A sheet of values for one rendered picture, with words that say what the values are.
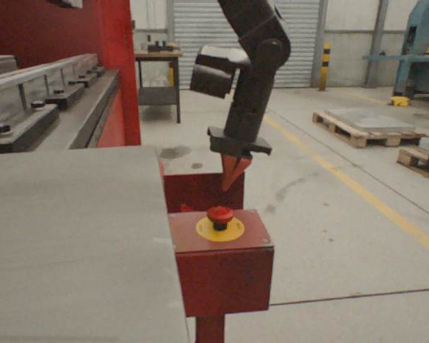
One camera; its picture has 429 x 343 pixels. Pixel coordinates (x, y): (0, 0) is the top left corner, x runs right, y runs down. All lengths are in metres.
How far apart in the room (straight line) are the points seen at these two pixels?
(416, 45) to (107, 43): 6.03
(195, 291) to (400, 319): 1.23
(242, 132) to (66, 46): 1.82
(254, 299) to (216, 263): 0.09
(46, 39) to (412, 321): 2.33
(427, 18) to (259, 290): 7.03
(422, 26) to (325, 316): 6.36
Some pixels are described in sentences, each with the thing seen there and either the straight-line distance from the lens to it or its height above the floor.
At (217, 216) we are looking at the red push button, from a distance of 0.46.
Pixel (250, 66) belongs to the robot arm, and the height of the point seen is 1.01.
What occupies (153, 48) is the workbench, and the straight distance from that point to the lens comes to 4.54.
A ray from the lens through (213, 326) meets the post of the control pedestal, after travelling 0.64.
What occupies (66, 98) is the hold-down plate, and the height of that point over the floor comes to 0.90.
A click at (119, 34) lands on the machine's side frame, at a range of 2.19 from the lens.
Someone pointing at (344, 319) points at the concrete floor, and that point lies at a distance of 1.52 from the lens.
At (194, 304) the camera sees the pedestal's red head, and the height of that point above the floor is 0.69.
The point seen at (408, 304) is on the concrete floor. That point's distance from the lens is 1.70.
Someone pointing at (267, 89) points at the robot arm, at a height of 0.97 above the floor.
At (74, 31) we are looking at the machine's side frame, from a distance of 2.21.
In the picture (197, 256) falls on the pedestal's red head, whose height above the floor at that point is 0.77.
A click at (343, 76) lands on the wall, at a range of 8.70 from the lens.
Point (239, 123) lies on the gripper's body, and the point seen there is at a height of 0.92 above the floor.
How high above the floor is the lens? 1.04
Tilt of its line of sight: 22 degrees down
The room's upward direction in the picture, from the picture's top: straight up
